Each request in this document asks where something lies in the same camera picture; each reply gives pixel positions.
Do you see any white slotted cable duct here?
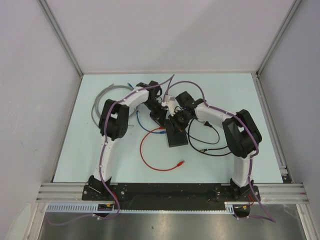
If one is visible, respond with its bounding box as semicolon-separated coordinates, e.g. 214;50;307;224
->
46;202;249;215

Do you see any red ethernet cable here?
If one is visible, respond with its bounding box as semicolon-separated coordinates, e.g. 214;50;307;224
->
139;126;186;172

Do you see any black network switch box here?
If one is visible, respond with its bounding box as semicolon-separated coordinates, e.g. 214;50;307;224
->
164;119;189;148

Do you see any thin black adapter cable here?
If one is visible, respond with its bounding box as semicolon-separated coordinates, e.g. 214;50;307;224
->
187;117;221;145

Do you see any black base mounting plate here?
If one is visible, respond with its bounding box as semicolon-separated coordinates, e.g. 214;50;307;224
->
81;183;261;210

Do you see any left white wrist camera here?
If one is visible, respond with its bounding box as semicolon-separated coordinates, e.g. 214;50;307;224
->
161;95;177;116

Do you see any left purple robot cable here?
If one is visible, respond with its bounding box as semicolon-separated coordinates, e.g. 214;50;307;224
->
47;73;176;226

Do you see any aluminium rail frame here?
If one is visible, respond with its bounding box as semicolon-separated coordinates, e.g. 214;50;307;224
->
37;73;308;213

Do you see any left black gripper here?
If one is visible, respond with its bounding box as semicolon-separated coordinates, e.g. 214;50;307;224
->
143;99;168;129

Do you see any black power cord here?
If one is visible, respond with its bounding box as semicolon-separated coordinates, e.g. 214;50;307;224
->
187;119;233;157

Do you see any blue ethernet cable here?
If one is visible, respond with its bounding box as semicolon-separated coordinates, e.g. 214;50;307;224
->
127;82;167;136

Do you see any grey ethernet cable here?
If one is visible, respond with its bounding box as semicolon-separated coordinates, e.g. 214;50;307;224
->
91;83;133;126

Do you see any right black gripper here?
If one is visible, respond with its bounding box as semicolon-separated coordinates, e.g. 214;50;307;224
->
168;109;192;135

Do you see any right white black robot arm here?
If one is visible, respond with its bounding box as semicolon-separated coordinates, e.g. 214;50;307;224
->
162;91;262;201

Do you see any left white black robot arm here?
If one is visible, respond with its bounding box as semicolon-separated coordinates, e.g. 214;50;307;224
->
88;81;167;200

